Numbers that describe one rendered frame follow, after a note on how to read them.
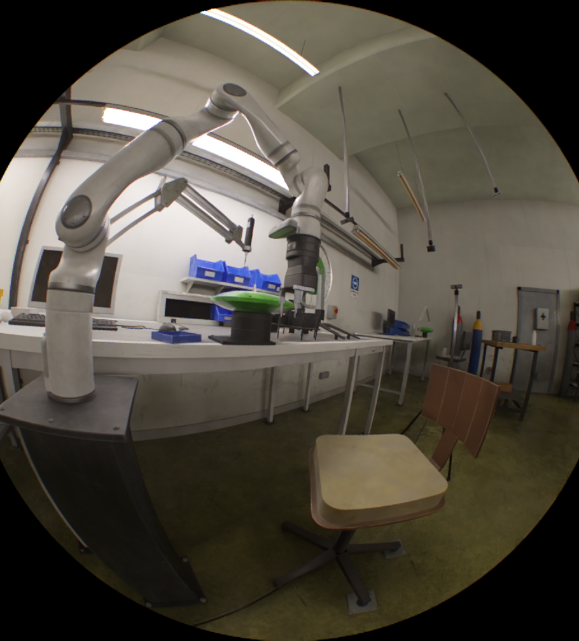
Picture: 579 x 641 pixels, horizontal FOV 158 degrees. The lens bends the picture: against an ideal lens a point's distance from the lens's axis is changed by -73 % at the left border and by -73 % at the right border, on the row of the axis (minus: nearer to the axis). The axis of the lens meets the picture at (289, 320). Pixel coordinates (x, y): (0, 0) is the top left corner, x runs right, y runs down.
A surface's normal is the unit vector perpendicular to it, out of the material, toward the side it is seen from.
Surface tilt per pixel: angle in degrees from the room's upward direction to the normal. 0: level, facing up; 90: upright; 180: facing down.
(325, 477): 0
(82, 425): 0
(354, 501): 0
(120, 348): 90
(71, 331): 90
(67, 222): 94
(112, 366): 90
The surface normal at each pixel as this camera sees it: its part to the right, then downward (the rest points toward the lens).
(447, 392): -0.99, -0.09
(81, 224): 0.77, 0.26
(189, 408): 0.69, 0.07
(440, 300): -0.72, -0.07
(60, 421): 0.09, -1.00
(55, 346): 0.48, 0.04
